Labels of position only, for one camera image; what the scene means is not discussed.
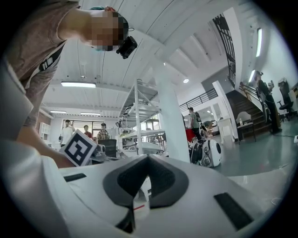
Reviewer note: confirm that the person's left forearm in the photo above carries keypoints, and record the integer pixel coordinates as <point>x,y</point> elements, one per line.
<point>39,144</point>

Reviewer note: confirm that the tube wall light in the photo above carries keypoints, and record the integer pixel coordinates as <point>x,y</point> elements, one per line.
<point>251,76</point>
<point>259,43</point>

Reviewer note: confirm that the long ceiling light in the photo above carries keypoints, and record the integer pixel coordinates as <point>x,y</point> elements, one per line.
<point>90,113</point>
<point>78,84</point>
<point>58,111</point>

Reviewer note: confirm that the white round column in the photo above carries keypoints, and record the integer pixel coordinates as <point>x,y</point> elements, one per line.
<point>173,116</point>

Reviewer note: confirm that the black monitor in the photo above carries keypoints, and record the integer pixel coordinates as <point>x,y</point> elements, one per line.
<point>107,148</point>

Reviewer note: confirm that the black office chair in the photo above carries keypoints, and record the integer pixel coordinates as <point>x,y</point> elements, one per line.
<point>286,97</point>

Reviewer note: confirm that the white chair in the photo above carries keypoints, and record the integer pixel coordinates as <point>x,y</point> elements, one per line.
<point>243,117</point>

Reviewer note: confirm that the dark wooden staircase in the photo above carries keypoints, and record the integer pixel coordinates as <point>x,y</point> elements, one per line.
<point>249,109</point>

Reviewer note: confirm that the person's head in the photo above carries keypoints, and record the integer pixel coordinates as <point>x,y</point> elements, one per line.
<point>102,28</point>

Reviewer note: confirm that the black bag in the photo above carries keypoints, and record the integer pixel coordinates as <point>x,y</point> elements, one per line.
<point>196,152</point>

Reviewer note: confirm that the black balcony railing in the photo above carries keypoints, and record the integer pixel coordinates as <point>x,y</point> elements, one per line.
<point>200,98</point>

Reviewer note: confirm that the white cabinet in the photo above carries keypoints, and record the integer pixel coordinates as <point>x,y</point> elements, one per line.
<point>225,130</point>

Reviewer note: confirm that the round ceiling light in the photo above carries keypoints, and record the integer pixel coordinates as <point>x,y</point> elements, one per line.
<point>185,80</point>

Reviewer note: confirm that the person's brown t-shirt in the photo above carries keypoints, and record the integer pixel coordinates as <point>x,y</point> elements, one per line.
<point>35,39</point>

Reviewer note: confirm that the dark side table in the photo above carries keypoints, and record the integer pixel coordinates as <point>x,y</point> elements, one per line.
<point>245,130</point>

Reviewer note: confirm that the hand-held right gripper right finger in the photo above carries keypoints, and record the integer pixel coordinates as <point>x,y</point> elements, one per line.
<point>167,183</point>

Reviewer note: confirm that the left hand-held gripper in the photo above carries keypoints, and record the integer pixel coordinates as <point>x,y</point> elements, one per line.
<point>80,148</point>

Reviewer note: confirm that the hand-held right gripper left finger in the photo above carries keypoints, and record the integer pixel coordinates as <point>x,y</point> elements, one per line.
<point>121,183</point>

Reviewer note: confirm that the white metal shelving rack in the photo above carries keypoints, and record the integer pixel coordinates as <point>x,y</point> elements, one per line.
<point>142,116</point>

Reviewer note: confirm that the black head-mounted camera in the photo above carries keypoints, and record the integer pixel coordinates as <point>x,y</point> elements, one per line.
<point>127,47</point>

